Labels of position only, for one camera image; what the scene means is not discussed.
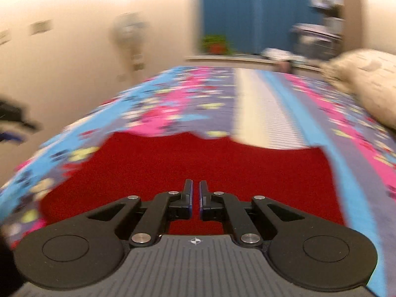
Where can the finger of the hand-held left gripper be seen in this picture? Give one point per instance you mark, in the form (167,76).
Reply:
(17,114)
(9,136)

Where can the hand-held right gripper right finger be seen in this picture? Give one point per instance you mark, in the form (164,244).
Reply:
(201,204)

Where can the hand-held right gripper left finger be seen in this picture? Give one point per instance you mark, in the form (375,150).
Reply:
(188,204)

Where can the red knit sweater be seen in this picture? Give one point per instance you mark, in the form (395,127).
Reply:
(185,157)

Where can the white clothes pile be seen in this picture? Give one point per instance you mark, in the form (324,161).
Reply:
(277,54)

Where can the floral striped blanket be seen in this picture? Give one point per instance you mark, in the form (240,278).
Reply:
(260,99)

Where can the white standing fan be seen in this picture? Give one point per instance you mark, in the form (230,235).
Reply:
(130,32)

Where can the window sill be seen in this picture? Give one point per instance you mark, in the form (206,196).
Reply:
(229,58)

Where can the pink and black garment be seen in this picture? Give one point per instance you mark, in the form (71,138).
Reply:
(285,66)

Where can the potted green plant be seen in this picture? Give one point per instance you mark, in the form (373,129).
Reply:
(216,43)

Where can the clear plastic storage box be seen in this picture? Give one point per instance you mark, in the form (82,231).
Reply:
(318,45)

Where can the blue curtain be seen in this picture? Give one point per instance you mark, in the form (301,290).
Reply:
(260,12)

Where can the cream star print pillow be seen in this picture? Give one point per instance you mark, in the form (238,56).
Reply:
(368,80)

